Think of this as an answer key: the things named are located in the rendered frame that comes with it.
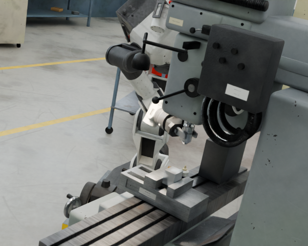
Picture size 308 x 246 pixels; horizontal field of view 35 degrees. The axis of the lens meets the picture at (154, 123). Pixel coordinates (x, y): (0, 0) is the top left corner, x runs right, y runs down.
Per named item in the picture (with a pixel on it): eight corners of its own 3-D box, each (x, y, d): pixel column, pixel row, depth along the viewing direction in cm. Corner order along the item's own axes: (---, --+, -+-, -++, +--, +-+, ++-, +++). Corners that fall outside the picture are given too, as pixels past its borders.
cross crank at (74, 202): (56, 217, 242) (59, 196, 238) (73, 210, 252) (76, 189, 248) (79, 232, 234) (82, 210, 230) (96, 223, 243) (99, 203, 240)
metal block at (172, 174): (162, 182, 198) (164, 169, 196) (169, 178, 203) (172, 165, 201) (172, 188, 196) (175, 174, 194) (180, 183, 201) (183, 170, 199)
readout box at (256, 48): (193, 93, 146) (209, 23, 139) (208, 90, 153) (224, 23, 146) (253, 115, 135) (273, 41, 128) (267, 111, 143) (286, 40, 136)
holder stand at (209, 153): (197, 174, 233) (206, 136, 226) (217, 163, 251) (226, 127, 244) (219, 184, 227) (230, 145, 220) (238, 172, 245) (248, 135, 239)
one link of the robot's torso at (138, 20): (116, 48, 252) (101, 17, 218) (163, 4, 255) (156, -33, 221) (156, 87, 245) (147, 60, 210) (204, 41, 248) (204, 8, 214)
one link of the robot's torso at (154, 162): (134, 165, 302) (141, 101, 273) (165, 174, 298) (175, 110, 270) (126, 181, 289) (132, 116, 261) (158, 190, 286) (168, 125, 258)
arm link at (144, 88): (140, 103, 246) (120, 74, 231) (162, 90, 246) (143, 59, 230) (147, 117, 238) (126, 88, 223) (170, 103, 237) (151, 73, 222)
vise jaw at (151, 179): (143, 183, 198) (144, 174, 197) (163, 174, 210) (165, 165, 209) (154, 189, 195) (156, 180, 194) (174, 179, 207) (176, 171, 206)
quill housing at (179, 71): (157, 112, 189) (173, 30, 179) (185, 104, 206) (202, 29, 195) (198, 129, 180) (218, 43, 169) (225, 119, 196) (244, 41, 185)
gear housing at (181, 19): (162, 28, 179) (167, 0, 176) (197, 27, 198) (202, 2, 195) (243, 51, 162) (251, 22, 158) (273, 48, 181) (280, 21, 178)
